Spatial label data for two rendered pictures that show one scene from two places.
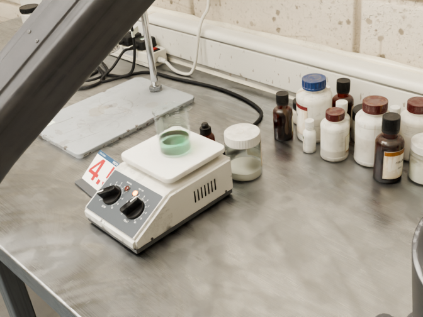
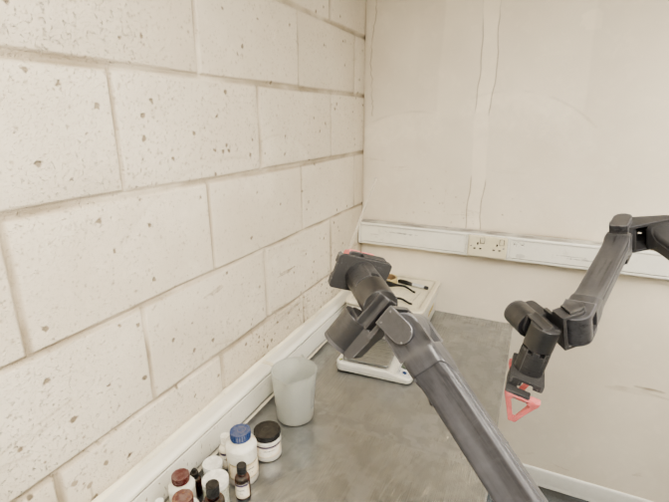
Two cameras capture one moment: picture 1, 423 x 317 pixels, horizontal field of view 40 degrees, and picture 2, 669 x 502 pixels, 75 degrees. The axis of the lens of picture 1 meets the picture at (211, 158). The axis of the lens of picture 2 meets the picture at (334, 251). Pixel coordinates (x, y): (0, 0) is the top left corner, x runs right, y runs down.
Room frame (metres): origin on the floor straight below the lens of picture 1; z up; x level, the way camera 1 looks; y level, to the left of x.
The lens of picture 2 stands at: (0.82, 0.47, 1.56)
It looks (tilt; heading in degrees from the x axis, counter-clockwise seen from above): 17 degrees down; 246
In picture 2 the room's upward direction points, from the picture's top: straight up
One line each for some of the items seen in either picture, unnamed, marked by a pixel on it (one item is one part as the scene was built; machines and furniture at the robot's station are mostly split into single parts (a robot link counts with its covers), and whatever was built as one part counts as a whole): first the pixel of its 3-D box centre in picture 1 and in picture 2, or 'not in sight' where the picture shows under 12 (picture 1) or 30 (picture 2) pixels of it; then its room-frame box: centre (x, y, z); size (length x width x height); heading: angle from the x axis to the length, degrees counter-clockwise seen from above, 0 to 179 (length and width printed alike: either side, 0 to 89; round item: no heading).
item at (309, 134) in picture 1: (309, 135); not in sight; (0.86, -0.17, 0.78); 0.02 x 0.02 x 0.06
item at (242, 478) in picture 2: not in sight; (242, 480); (0.69, -0.33, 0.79); 0.03 x 0.03 x 0.08
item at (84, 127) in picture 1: (112, 112); not in sight; (1.09, 0.20, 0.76); 0.30 x 0.20 x 0.01; 131
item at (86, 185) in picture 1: (100, 176); not in sight; (0.82, 0.19, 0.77); 0.09 x 0.06 x 0.04; 35
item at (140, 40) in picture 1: (141, 43); not in sight; (1.37, 0.14, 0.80); 0.07 x 0.04 x 0.02; 131
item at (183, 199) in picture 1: (163, 183); not in sight; (0.75, 0.08, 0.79); 0.22 x 0.13 x 0.08; 131
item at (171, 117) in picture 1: (174, 129); not in sight; (0.76, 0.05, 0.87); 0.06 x 0.05 x 0.08; 83
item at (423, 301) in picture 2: not in sight; (394, 306); (-0.08, -0.95, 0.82); 0.37 x 0.31 x 0.14; 42
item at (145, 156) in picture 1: (172, 152); not in sight; (0.77, 0.06, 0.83); 0.12 x 0.12 x 0.01; 41
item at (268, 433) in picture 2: not in sight; (267, 441); (0.60, -0.44, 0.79); 0.07 x 0.07 x 0.07
